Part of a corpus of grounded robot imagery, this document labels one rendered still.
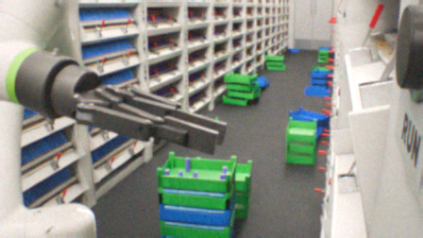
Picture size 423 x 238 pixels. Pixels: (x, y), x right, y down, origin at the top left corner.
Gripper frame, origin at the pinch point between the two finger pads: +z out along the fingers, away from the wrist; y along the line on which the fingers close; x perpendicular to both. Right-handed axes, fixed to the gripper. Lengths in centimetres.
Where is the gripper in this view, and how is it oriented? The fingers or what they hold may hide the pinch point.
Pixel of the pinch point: (194, 131)
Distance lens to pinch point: 48.2
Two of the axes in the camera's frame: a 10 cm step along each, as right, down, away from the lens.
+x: 2.0, -9.2, -3.4
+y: -3.1, 2.7, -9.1
